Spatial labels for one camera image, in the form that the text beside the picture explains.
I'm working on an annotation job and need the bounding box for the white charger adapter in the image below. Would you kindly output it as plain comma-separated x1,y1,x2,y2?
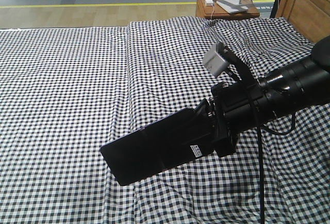
205,0,213,7

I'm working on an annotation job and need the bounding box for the black camera cable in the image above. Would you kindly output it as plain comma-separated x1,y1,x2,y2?
244,84,297,224

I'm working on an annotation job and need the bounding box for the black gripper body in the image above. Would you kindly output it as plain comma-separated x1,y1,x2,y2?
211,82,262,157

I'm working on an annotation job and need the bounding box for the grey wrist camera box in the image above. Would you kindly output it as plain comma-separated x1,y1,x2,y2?
202,42,229,77

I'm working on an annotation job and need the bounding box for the black smartphone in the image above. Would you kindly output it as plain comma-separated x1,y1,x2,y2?
101,108,213,186

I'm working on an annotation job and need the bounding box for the wooden headboard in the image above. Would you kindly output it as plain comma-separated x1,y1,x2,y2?
276,0,329,43

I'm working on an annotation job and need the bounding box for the black white checkered bedsheet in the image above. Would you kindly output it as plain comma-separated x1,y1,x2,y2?
0,16,330,224

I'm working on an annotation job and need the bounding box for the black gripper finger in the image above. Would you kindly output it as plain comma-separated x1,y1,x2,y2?
194,99,214,118

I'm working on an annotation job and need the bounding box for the wooden nightstand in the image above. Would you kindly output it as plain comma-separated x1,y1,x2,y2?
195,0,260,20

